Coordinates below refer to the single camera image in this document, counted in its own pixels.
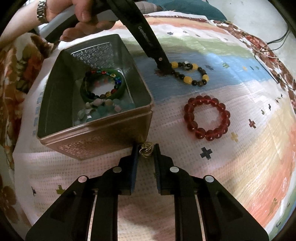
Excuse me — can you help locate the floral brown bedsheet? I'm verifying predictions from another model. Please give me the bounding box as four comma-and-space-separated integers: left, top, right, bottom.
1, 16, 295, 236

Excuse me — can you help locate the white flower stone bracelet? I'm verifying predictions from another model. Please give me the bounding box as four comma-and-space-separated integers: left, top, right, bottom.
77, 98, 122, 120

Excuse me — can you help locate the red bead bracelet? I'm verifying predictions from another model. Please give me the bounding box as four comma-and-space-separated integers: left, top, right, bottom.
184, 95, 231, 142

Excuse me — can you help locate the person's left forearm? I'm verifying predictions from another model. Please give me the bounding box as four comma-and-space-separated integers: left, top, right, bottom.
1, 1, 41, 49

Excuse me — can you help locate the black cable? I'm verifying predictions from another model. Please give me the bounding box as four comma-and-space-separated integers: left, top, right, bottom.
253, 25, 296, 91

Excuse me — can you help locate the striped colourful cloth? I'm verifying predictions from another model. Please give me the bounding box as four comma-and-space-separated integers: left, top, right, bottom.
12, 11, 296, 237

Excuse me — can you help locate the teal pillow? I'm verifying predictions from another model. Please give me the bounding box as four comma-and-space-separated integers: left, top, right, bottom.
147, 0, 227, 21

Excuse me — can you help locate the green jade bangle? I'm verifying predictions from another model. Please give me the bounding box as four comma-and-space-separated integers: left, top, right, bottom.
80, 68, 126, 103

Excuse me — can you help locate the yellow and dark bead bracelet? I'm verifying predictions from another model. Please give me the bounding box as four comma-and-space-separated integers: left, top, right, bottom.
169, 60, 210, 88

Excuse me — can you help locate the silver metal tin box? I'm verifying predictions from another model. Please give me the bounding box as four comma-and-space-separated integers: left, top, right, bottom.
37, 34, 153, 160

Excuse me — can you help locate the person's left hand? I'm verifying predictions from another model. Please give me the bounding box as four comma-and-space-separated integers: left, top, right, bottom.
46, 0, 115, 43

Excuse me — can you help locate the white cable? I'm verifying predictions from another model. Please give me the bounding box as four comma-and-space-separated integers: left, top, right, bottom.
252, 41, 295, 68

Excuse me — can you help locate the gold ring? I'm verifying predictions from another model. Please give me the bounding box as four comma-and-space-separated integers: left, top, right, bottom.
139, 142, 155, 159

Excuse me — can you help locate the striped grey bolster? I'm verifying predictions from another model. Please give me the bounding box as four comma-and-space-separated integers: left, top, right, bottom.
135, 1, 163, 14

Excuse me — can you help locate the silver wristwatch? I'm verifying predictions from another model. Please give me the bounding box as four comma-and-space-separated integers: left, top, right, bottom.
37, 0, 48, 24

